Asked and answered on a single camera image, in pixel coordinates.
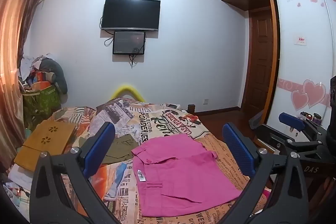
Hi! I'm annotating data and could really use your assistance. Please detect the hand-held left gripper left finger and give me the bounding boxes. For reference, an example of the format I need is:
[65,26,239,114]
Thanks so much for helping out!
[29,122,124,224]

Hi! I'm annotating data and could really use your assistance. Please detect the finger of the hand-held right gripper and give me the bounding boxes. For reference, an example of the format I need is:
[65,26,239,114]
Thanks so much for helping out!
[255,124,326,158]
[279,112,326,140]

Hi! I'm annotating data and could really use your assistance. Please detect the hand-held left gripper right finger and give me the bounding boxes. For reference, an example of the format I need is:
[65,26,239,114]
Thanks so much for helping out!
[218,123,309,224]

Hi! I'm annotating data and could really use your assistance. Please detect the pink pants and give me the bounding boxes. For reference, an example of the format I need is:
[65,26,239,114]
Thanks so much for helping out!
[131,133,242,216]

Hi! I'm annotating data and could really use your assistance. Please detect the olive green pants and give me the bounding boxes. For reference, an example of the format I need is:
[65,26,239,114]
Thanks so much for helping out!
[101,134,141,165]

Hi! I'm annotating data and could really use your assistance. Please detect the wooden folding table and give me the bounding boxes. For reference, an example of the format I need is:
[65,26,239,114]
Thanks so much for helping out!
[14,119,76,172]

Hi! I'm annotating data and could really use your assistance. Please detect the newspaper print blanket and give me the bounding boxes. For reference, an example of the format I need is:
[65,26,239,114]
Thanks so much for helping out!
[8,99,271,224]

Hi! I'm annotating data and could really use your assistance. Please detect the yellow foam tube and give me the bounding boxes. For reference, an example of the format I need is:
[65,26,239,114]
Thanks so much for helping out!
[112,84,146,102]

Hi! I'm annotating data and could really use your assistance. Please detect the brown wooden door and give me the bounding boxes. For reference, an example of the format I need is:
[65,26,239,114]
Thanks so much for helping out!
[243,10,279,112]

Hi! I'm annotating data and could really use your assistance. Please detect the green storage bag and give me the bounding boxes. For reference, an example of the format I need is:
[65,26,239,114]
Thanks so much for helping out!
[21,84,61,125]

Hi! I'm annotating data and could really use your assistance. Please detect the wooden wardrobe with heart stickers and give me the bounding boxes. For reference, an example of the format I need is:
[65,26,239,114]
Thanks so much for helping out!
[219,0,336,135]

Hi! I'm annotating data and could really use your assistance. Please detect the small black monitor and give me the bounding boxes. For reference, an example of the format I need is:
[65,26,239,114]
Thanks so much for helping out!
[112,31,146,55]

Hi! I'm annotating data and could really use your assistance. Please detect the white crumpled cloth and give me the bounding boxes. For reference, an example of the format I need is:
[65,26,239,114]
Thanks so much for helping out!
[20,53,57,81]

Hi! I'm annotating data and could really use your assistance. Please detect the orange brown curtain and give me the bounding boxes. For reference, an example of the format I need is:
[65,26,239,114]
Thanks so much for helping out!
[0,0,50,174]

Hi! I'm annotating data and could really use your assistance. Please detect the black hanging cable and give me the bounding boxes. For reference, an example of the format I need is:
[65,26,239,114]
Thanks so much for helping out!
[128,53,139,67]

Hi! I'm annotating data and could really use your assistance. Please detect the black wall television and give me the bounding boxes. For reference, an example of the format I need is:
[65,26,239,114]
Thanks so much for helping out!
[101,0,161,31]

